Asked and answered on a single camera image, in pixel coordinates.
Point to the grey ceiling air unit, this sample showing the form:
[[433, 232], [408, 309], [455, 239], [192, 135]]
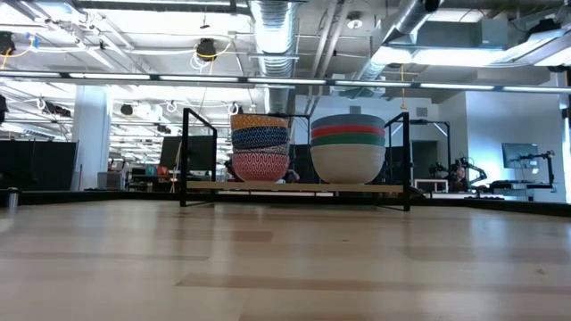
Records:
[[464, 33]]

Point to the blue striped red wave bowl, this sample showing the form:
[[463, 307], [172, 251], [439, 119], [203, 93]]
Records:
[[260, 167]]

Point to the red herringbone grey patterned bowl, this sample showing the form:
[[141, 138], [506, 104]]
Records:
[[267, 150]]

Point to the black background robot arm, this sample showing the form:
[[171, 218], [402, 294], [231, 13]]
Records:
[[475, 171]]

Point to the blue inside orange patterned bowl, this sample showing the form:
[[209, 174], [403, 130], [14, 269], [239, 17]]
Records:
[[259, 121]]

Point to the white pillar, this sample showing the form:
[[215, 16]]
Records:
[[91, 134]]

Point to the green plastic bowl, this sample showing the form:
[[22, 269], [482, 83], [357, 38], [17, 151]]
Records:
[[348, 140]]

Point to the long ceiling light strip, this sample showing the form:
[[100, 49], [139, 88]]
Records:
[[201, 79]]

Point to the small white table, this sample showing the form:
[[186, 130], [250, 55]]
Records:
[[430, 181]]

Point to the red plastic bowl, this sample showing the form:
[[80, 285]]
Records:
[[348, 131]]

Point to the yellow inside blue diamond bowl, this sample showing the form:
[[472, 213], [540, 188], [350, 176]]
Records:
[[260, 137]]

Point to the metal cylinder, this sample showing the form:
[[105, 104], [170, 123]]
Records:
[[12, 198]]

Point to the black partition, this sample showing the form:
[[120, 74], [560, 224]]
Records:
[[35, 165]]

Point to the grey box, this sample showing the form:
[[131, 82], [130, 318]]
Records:
[[110, 180]]

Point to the black desk monitor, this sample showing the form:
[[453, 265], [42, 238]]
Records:
[[196, 153]]

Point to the teal plastic bowl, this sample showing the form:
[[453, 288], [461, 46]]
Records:
[[348, 121]]

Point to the black ceiling camera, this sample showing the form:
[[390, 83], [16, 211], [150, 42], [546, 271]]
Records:
[[206, 49]]

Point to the silver ventilation duct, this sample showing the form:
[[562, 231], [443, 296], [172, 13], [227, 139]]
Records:
[[276, 44]]

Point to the wall-mounted monitor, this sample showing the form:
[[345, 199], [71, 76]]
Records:
[[519, 155]]

